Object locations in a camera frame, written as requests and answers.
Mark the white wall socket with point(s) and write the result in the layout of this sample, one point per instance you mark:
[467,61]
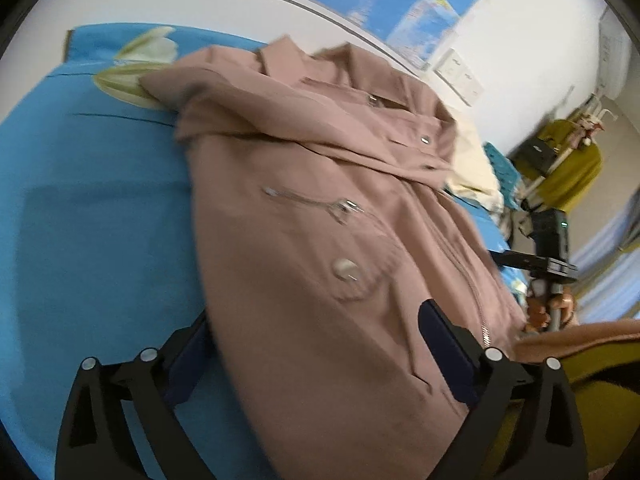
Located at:
[471,87]
[451,66]

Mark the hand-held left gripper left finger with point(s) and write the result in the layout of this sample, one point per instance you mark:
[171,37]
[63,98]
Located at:
[187,360]

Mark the pink jacket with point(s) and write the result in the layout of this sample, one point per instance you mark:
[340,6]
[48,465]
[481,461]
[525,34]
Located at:
[325,240]

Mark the pale striped curtain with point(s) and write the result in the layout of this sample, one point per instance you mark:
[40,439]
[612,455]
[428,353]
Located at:
[612,265]

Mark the white air conditioner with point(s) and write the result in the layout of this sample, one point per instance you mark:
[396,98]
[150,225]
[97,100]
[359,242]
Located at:
[614,52]

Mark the black handbag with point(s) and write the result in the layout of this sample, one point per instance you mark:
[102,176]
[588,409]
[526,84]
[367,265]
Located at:
[537,152]

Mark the teal perforated plastic basket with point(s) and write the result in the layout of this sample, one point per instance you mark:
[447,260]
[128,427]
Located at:
[500,170]

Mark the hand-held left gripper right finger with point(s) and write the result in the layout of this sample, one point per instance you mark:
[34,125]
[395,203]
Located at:
[445,350]

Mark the person's right hand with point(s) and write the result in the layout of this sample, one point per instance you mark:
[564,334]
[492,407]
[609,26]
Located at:
[537,312]

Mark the blue floral bed sheet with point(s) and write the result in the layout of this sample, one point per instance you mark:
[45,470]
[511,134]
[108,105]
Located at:
[100,210]

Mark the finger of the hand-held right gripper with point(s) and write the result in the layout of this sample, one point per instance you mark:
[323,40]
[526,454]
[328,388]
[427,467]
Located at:
[517,259]

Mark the person's right forearm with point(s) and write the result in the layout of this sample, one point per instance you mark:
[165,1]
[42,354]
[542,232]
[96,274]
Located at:
[590,335]

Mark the person's olive clothing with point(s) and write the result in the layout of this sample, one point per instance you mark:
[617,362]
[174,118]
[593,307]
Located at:
[600,410]

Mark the olive yellow hanging garment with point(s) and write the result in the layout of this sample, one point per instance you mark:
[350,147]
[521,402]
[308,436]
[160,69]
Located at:
[575,170]

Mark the white clothes rack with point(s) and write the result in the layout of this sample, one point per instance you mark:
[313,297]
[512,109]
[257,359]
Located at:
[592,110]

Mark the colourful wall map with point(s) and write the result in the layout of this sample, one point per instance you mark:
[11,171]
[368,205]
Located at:
[400,0]

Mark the cream garment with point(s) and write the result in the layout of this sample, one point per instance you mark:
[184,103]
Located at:
[472,160]

